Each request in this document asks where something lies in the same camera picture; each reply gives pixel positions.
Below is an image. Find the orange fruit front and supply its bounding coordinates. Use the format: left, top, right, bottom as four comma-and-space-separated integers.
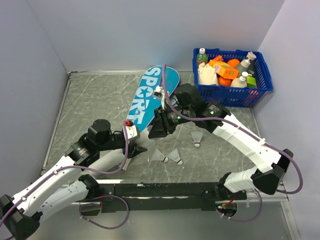
217, 76, 232, 87

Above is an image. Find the grey pump bottle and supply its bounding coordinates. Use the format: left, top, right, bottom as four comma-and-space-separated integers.
235, 51, 257, 78

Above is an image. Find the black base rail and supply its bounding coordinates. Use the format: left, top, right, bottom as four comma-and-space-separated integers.
68, 182, 248, 214

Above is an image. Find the white shuttlecock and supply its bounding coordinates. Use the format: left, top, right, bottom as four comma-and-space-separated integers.
167, 148, 183, 166
191, 131, 204, 148
150, 149, 169, 163

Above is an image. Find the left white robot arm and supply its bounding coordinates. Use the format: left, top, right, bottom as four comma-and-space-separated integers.
0, 119, 150, 240

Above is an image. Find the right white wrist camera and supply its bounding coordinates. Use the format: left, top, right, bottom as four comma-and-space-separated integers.
153, 85, 165, 99

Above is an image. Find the green box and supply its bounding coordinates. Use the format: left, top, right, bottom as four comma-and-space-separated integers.
246, 76, 257, 88

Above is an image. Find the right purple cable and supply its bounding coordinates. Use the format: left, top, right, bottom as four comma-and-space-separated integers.
161, 63, 303, 195

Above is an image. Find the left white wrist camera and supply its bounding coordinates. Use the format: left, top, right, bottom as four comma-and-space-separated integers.
124, 119, 140, 141

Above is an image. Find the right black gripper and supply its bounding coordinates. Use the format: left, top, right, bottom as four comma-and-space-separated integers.
147, 104, 194, 139

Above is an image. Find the blue racket cover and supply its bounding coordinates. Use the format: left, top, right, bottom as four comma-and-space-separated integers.
125, 65, 181, 133

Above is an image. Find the orange fruit back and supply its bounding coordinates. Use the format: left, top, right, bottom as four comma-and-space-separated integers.
227, 58, 240, 68

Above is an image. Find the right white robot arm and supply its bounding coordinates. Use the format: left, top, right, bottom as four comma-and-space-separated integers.
148, 83, 293, 199

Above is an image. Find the green drink bottle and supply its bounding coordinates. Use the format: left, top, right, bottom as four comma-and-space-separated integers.
196, 48, 208, 66

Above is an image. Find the beige cloth bag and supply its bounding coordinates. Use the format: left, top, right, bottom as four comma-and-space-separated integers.
197, 62, 219, 86

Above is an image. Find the orange carton box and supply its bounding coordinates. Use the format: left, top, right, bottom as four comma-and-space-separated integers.
208, 59, 239, 80

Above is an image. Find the blue plastic basket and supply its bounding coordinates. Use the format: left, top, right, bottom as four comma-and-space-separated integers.
192, 48, 273, 108

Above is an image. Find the orange fruit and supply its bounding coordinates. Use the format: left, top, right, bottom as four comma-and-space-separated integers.
227, 58, 240, 68
217, 76, 232, 87

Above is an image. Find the white pump bottle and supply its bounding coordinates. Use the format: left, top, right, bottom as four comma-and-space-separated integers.
230, 71, 252, 88

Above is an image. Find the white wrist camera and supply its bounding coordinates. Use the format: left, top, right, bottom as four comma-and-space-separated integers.
124, 119, 140, 141
153, 85, 165, 99

